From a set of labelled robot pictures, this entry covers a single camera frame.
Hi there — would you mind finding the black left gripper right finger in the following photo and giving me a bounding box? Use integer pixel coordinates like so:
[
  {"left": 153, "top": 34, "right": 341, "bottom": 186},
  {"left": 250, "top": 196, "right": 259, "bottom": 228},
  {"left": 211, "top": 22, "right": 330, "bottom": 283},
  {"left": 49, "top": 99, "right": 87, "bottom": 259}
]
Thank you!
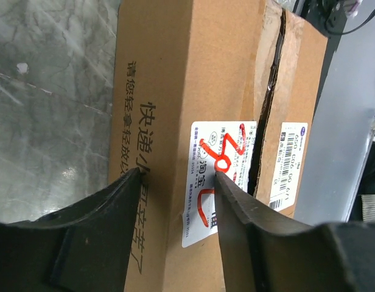
[{"left": 215, "top": 172, "right": 375, "bottom": 291}]

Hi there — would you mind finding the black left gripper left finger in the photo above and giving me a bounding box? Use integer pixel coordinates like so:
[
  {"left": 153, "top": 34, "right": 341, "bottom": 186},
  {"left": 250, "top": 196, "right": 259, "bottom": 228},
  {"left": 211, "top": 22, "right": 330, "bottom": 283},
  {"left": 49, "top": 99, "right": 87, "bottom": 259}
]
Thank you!
[{"left": 0, "top": 169, "right": 141, "bottom": 291}]

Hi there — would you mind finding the labelled cardboard express box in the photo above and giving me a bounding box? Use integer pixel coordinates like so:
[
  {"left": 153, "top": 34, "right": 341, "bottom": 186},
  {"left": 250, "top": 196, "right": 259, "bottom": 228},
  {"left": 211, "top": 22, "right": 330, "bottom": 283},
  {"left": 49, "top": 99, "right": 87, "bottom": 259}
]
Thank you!
[{"left": 109, "top": 1, "right": 327, "bottom": 291}]

